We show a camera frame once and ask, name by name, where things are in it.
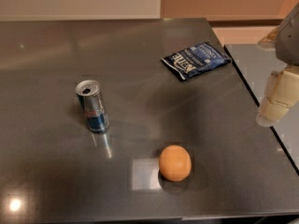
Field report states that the grey side table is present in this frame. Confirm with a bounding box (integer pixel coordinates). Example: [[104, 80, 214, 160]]
[[224, 44, 299, 172]]

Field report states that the silver blue energy drink can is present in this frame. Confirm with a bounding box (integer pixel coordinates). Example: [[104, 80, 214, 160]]
[[75, 79, 109, 133]]

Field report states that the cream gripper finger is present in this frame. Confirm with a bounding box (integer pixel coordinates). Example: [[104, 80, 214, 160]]
[[256, 65, 299, 127], [257, 27, 278, 49]]

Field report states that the blue chip bag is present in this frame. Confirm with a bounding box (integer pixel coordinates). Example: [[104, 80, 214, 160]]
[[162, 41, 231, 81]]

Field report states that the orange fruit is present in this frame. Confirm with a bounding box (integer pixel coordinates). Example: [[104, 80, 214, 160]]
[[159, 145, 192, 182]]

